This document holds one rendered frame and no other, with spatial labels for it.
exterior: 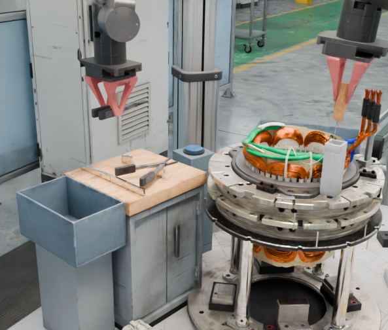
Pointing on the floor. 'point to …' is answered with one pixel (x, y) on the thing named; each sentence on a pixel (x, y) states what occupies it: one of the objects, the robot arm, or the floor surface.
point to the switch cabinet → (147, 75)
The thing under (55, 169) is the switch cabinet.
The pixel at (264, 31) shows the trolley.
